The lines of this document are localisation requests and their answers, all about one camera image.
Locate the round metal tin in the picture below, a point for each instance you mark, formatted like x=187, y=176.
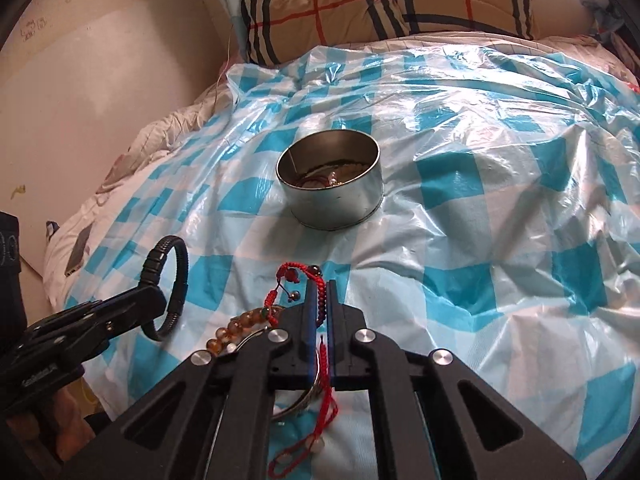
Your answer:
x=345, y=200

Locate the blue checked plastic sheet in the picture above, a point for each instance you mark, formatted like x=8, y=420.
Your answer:
x=475, y=210

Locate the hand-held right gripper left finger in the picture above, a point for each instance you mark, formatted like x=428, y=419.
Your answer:
x=312, y=330

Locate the person's left hand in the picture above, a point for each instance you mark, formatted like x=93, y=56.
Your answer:
x=70, y=415

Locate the silver bangle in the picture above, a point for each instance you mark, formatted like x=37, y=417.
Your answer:
x=295, y=411

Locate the black box with round dials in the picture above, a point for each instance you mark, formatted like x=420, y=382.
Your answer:
x=9, y=250

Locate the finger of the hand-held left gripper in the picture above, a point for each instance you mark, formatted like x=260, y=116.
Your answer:
x=75, y=342
x=147, y=300

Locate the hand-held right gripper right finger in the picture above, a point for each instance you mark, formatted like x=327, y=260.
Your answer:
x=332, y=330

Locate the grey smartphone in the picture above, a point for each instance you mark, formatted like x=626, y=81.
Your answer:
x=79, y=252

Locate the plaid pillow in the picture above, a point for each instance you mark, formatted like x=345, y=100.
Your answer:
x=475, y=0
x=300, y=15

